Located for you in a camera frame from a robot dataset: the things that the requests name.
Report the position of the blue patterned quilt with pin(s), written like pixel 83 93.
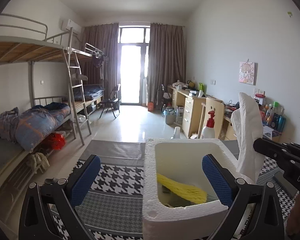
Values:
pixel 30 128

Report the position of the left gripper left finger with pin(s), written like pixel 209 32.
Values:
pixel 81 179

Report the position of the houndstooth table cloth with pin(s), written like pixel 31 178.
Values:
pixel 112 208

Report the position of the white styrofoam box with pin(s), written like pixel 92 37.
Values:
pixel 181 161

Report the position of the brown curtain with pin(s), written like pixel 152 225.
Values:
pixel 103 69
pixel 166 58

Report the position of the wall picture canvas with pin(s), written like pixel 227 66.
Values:
pixel 247 72

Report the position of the black folding chair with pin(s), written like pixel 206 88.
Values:
pixel 112 102

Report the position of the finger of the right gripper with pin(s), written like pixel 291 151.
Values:
pixel 268 147

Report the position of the right hand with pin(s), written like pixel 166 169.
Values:
pixel 293 221

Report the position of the white papers on desk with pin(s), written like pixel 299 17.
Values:
pixel 267 132

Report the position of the wooden smiley chair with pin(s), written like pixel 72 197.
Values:
pixel 212 104

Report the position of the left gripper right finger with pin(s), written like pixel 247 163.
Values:
pixel 221 180

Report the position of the white lotion pump bottle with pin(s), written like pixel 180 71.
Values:
pixel 208 131

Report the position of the brown right curtain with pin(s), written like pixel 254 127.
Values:
pixel 166 58

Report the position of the white tissue paper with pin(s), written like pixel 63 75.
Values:
pixel 247 125

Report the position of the wooden desk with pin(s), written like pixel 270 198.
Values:
pixel 195 114

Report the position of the blue cosmetic bottles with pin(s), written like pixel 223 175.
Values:
pixel 278 123

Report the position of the white air conditioner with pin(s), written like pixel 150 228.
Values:
pixel 69 24

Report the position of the red plastic bag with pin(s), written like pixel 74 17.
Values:
pixel 54 141

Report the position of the brown left curtain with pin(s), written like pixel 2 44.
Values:
pixel 103 69

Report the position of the metal bunk bed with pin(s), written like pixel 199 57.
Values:
pixel 50 49
pixel 86 90

